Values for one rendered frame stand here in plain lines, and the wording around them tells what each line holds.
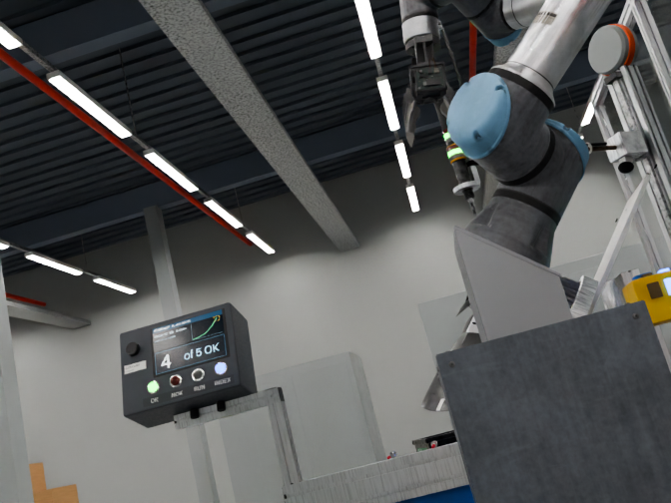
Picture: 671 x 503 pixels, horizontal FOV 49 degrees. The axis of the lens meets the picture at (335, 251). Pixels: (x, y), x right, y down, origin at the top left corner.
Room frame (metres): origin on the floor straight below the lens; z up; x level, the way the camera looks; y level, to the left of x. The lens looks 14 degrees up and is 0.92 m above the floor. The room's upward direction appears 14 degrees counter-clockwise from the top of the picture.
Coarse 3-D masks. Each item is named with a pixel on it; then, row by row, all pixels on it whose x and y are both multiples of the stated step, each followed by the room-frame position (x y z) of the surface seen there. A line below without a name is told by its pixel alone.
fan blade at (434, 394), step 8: (464, 336) 1.93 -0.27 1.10; (472, 336) 1.91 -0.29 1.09; (456, 344) 1.94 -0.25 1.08; (464, 344) 1.91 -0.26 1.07; (472, 344) 1.89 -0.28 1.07; (432, 384) 1.95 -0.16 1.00; (440, 384) 1.91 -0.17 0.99; (432, 392) 1.93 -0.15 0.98; (440, 392) 1.90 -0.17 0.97; (424, 400) 1.96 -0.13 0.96; (432, 400) 1.91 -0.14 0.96; (424, 408) 1.94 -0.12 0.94; (432, 408) 1.89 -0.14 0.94; (440, 408) 1.86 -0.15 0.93
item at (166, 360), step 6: (174, 348) 1.53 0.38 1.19; (156, 354) 1.54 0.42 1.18; (162, 354) 1.53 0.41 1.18; (168, 354) 1.53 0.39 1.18; (174, 354) 1.53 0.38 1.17; (156, 360) 1.53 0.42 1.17; (162, 360) 1.53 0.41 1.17; (168, 360) 1.53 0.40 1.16; (174, 360) 1.52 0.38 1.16; (156, 366) 1.53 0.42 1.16; (162, 366) 1.53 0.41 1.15; (168, 366) 1.52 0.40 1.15; (174, 366) 1.52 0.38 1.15; (156, 372) 1.53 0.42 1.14; (162, 372) 1.52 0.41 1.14
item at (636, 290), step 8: (664, 272) 1.40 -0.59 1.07; (632, 280) 1.41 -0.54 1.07; (640, 280) 1.41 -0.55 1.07; (648, 280) 1.41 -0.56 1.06; (656, 280) 1.41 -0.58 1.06; (624, 288) 1.48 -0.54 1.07; (632, 288) 1.42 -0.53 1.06; (640, 288) 1.41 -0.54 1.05; (664, 288) 1.40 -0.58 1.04; (624, 296) 1.51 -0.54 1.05; (632, 296) 1.44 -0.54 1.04; (640, 296) 1.41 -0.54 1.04; (648, 296) 1.41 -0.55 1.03; (664, 296) 1.41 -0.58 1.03; (648, 304) 1.41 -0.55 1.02; (656, 304) 1.41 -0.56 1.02; (664, 304) 1.41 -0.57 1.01; (656, 312) 1.41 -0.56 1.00; (664, 312) 1.41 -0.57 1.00; (656, 320) 1.41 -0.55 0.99; (664, 320) 1.41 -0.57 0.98
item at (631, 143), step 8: (616, 136) 2.09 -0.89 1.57; (624, 136) 2.09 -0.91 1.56; (632, 136) 2.10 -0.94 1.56; (640, 136) 2.12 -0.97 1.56; (608, 144) 2.13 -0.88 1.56; (616, 144) 2.10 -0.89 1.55; (624, 144) 2.08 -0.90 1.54; (632, 144) 2.09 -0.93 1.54; (640, 144) 2.11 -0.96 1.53; (608, 152) 2.13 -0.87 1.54; (616, 152) 2.11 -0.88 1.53; (624, 152) 2.09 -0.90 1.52; (632, 152) 2.09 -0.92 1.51; (640, 152) 2.11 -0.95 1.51; (616, 160) 2.13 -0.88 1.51; (640, 160) 2.17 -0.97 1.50
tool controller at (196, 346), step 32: (192, 320) 1.54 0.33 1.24; (224, 320) 1.52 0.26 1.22; (128, 352) 1.54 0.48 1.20; (192, 352) 1.52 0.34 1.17; (224, 352) 1.51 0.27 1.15; (128, 384) 1.53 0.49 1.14; (160, 384) 1.52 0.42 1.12; (192, 384) 1.51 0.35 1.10; (224, 384) 1.49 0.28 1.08; (256, 384) 1.59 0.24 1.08; (128, 416) 1.52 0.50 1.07; (160, 416) 1.56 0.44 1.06; (192, 416) 1.55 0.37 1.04
